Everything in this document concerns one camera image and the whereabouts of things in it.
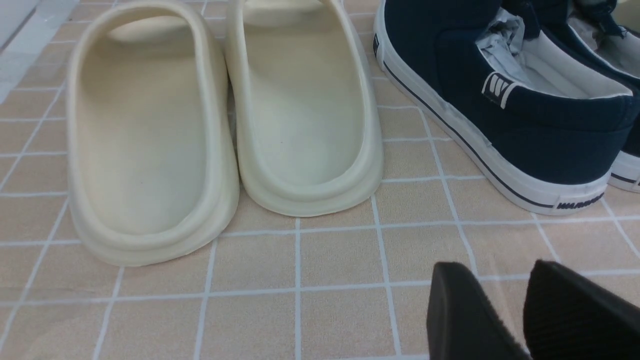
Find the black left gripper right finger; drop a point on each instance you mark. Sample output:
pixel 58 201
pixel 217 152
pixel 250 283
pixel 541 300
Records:
pixel 568 317

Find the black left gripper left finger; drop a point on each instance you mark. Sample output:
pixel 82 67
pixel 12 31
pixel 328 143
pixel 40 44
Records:
pixel 461 322

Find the navy slip-on shoe, left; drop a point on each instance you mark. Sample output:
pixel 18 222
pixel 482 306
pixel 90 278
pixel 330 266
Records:
pixel 543 122

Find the navy slip-on shoe,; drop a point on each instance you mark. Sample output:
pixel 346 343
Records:
pixel 589 30
pixel 543 122

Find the navy slip-on shoe, right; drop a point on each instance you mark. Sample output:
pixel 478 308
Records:
pixel 589 30

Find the pink tiled mat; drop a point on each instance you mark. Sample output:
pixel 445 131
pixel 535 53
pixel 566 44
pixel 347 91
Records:
pixel 352 285

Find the cream slipper, right one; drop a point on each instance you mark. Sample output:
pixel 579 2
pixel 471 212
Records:
pixel 309 138

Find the cream slipper, far left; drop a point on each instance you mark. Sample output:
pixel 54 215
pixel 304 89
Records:
pixel 152 172

